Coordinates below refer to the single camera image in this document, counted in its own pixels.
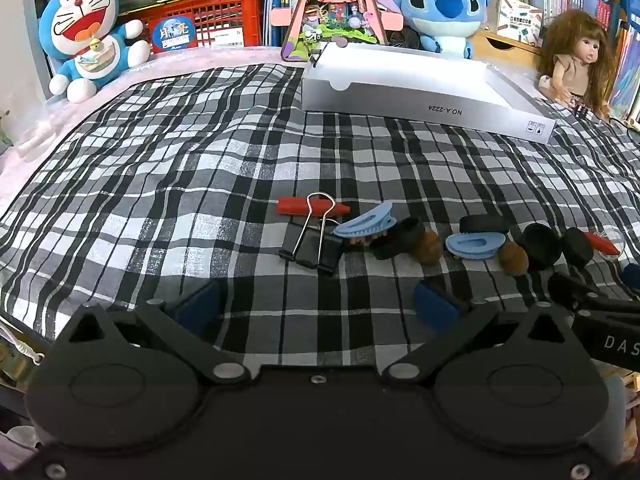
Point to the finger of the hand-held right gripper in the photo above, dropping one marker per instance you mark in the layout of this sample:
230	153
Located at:
575	292
632	276

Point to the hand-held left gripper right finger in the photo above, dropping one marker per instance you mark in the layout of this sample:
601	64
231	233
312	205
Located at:
435	307

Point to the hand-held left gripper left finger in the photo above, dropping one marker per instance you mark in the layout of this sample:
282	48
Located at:
197	307

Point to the blue hair clip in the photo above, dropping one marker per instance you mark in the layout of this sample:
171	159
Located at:
362	222
475	246

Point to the large black binder clip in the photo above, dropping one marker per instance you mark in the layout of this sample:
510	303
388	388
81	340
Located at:
317	250

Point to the white cardboard box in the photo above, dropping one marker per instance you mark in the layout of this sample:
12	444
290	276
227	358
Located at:
400	80

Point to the black white plaid blanket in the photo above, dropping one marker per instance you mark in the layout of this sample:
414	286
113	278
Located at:
175	160

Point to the black lace cloth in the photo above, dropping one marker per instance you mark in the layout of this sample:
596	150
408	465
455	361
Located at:
581	111

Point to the brown haired baby doll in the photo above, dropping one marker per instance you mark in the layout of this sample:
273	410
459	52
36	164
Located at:
575	60

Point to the wooden drawer box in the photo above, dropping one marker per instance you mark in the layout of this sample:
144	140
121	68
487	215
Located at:
500	50

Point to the blue round badge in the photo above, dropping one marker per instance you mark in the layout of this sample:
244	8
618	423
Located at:
170	35

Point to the small black binder clip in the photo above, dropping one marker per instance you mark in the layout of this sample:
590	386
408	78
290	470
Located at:
315	56

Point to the white carton with pencil print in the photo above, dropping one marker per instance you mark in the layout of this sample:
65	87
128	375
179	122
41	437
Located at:
515	20

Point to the red plastic crate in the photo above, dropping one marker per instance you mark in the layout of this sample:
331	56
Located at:
220	15

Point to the blue alien plush toy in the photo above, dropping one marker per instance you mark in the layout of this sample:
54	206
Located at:
442	10

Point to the blue white cat plush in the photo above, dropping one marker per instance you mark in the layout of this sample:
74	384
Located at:
85	30

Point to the white cabinet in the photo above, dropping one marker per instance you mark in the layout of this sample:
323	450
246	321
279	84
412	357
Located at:
20	60

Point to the pink triangular dollhouse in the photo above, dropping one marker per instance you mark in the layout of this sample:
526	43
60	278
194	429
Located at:
335	15

